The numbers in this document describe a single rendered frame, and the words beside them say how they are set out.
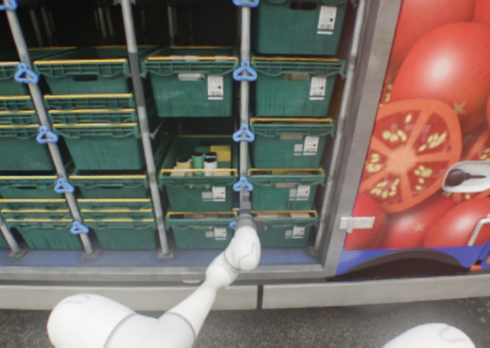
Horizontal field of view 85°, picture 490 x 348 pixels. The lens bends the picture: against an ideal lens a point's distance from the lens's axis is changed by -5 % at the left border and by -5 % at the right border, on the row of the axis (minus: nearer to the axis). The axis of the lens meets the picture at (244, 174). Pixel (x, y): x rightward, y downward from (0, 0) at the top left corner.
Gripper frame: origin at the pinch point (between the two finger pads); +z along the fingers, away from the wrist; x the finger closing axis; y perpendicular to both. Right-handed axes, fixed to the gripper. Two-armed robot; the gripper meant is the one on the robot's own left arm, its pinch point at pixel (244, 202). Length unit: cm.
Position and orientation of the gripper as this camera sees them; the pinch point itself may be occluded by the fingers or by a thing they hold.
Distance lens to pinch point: 134.3
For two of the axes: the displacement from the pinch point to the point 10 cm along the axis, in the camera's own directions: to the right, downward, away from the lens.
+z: -0.4, -5.0, 8.7
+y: -10.0, -0.3, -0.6
